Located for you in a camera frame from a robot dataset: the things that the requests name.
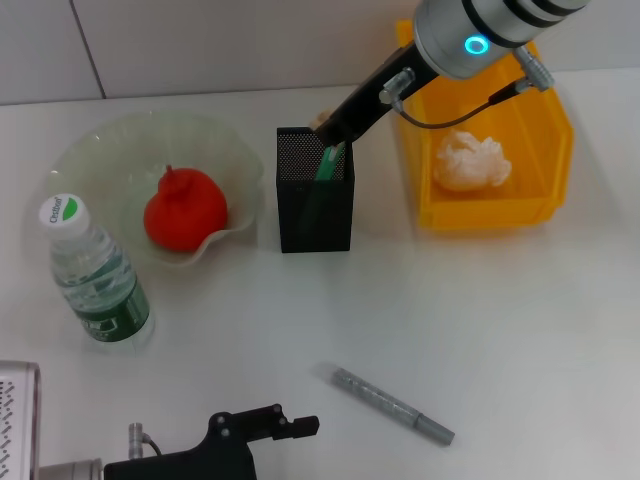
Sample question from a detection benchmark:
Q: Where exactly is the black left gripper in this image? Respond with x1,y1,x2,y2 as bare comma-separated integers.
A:
102,402,321,480

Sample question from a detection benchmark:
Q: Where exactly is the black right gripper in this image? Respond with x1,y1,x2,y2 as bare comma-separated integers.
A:
312,42,442,147

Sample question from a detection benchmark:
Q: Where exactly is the green highlighter marker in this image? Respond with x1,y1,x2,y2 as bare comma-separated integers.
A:
312,141,347,185

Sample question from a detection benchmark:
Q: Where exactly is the grey marker pen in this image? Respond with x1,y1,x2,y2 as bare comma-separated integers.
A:
315,362,456,446

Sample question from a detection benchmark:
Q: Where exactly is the white paper ball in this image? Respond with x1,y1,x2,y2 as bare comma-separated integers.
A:
432,128,514,193

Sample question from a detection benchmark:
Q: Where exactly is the clear green-label water bottle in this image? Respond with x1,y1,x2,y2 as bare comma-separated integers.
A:
38,194,152,352

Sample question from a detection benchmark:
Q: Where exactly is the black mesh pen holder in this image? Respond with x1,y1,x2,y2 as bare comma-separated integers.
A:
275,126,354,254

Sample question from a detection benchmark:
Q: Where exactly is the pale green glass fruit plate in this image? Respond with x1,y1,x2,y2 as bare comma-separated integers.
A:
47,110,266,269

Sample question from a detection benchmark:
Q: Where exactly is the yellow plastic bin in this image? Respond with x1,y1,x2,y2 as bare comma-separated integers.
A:
396,18,575,234

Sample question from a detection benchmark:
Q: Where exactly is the silver right cable connector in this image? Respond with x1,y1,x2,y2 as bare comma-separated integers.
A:
378,68,418,107

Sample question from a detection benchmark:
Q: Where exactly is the silver cable connector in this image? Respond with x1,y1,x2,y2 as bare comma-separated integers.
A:
378,68,418,107
127,422,164,459

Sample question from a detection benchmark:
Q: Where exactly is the thin right gripper cable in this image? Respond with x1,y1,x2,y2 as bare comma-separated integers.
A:
393,78,529,131

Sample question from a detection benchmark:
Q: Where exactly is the silver left cable connector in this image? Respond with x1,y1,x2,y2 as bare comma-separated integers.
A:
127,422,164,459

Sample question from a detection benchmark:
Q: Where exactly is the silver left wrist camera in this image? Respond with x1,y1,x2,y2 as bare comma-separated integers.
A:
0,360,42,480

